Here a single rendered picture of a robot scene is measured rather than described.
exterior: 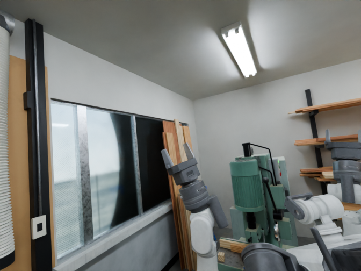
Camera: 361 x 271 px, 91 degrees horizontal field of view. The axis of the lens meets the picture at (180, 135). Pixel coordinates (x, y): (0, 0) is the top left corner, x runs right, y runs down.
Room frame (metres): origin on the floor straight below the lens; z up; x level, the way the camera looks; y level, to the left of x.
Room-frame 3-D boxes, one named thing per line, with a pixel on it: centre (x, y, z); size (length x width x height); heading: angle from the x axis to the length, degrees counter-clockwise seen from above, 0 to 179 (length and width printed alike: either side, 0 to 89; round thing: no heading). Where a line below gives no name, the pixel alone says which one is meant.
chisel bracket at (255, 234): (1.22, -0.41, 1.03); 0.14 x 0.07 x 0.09; 147
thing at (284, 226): (1.27, -0.63, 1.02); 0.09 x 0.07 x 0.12; 57
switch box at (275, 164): (1.40, -0.69, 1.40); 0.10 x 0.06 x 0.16; 147
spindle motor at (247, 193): (1.21, -0.40, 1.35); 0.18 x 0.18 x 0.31
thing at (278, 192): (1.30, -0.64, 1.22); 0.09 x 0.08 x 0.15; 147
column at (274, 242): (1.45, -0.56, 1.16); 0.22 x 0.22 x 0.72; 57
